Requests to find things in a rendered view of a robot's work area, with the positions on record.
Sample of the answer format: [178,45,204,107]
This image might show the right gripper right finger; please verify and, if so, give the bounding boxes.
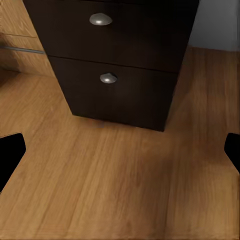
[224,133,240,173]

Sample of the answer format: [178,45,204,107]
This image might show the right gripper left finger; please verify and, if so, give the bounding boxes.
[0,133,26,193]

